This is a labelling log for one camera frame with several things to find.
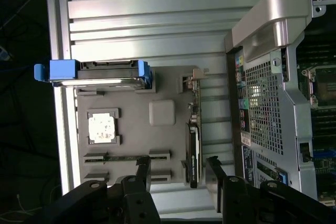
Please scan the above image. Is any green RAM stick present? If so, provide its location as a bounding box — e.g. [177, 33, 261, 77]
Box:
[86, 155, 169, 163]

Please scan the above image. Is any grey plastic parts rack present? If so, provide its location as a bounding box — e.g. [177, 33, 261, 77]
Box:
[74, 65, 208, 191]

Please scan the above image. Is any silver CPU chip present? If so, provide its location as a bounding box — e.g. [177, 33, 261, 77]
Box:
[88, 113, 117, 145]

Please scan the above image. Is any pale square pad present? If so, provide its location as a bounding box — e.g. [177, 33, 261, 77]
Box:
[149, 100, 176, 126]

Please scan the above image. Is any open black PC case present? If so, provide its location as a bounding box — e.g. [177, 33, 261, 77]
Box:
[224, 0, 336, 209]

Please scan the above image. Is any green motherboard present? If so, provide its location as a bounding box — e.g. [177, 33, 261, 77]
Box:
[296, 32, 336, 206]

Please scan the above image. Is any hard disk in blue caddy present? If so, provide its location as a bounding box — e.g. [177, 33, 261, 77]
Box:
[34, 59, 154, 90]

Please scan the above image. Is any CPU socket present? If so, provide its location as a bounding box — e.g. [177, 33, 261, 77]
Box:
[301, 68, 336, 107]

